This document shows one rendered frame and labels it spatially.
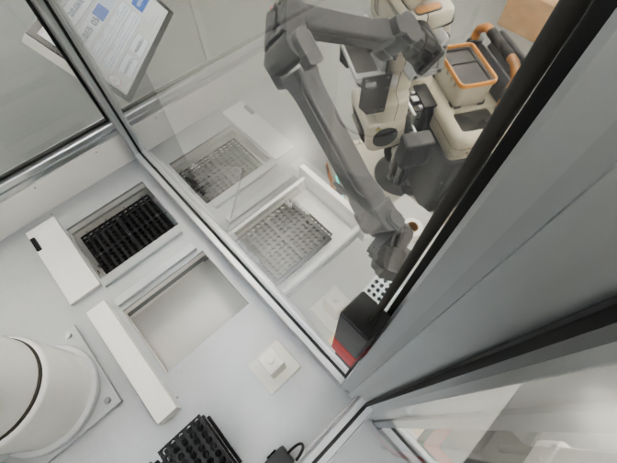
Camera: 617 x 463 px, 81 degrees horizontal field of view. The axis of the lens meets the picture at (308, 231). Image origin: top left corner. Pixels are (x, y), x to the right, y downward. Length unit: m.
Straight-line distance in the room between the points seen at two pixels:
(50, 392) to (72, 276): 0.35
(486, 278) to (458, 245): 0.02
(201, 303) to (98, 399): 0.32
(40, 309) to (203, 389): 0.47
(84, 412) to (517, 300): 0.90
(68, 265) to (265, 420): 0.64
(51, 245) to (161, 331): 0.37
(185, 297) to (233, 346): 0.26
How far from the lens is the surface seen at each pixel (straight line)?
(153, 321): 1.12
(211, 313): 1.07
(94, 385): 0.98
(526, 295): 0.18
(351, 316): 0.34
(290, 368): 0.88
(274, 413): 0.88
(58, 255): 1.16
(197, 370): 0.92
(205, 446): 0.82
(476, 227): 0.17
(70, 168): 1.21
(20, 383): 0.81
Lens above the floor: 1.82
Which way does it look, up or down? 62 degrees down
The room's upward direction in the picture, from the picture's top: 1 degrees counter-clockwise
